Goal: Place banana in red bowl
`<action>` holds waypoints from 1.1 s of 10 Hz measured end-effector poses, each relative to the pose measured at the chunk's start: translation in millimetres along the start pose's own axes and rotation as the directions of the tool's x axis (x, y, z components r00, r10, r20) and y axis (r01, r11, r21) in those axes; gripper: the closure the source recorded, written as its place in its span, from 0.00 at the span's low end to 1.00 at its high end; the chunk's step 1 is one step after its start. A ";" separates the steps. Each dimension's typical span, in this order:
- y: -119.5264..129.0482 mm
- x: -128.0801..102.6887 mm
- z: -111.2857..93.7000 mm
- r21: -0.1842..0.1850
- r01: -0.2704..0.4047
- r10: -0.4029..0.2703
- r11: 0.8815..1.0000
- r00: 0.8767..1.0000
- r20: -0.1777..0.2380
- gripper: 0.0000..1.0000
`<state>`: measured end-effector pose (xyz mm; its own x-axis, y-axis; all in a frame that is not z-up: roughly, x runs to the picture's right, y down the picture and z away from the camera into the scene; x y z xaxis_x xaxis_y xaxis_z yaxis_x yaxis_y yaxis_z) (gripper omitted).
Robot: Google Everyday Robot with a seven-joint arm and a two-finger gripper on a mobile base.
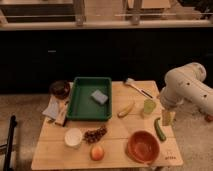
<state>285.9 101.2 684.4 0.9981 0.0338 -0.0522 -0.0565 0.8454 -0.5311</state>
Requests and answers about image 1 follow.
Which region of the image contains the yellow banana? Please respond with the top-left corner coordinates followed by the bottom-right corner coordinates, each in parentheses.
top-left (117, 101), bottom-right (135, 118)

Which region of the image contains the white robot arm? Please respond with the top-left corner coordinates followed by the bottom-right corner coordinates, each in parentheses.
top-left (159, 62), bottom-right (213, 122)

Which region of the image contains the red bowl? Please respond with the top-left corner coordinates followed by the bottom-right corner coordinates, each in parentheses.
top-left (126, 131), bottom-right (160, 164)

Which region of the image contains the dark brown bowl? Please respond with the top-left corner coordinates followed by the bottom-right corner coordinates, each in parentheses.
top-left (49, 80), bottom-right (70, 100)

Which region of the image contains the green cucumber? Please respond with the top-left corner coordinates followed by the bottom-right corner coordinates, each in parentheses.
top-left (154, 117), bottom-right (167, 142)

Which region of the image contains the light green cup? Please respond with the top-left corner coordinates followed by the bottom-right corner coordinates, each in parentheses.
top-left (143, 99), bottom-right (156, 115)

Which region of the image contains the blue-grey sponge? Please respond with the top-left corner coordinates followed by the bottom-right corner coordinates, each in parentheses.
top-left (91, 90), bottom-right (108, 105)

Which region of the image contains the bunch of dark grapes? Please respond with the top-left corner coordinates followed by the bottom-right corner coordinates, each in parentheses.
top-left (84, 126), bottom-right (107, 144)

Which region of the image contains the orange apple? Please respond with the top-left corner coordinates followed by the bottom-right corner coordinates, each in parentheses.
top-left (90, 145), bottom-right (105, 161)

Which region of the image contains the green plastic tray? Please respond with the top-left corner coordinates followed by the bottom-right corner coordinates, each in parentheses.
top-left (67, 77), bottom-right (112, 121)

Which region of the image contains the white cup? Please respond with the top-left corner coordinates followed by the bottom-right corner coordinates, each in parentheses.
top-left (64, 128), bottom-right (83, 148)

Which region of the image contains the wooden block tool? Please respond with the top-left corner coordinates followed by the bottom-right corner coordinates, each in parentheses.
top-left (55, 101), bottom-right (68, 126)

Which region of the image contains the grey folded cloth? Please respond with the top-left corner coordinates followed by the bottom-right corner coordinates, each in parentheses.
top-left (42, 97), bottom-right (59, 119)

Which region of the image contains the black stand at left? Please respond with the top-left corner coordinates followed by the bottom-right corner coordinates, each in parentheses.
top-left (3, 115), bottom-right (17, 171)

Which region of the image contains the dish brush with handle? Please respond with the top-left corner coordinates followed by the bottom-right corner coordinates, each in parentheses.
top-left (124, 78), bottom-right (153, 99)

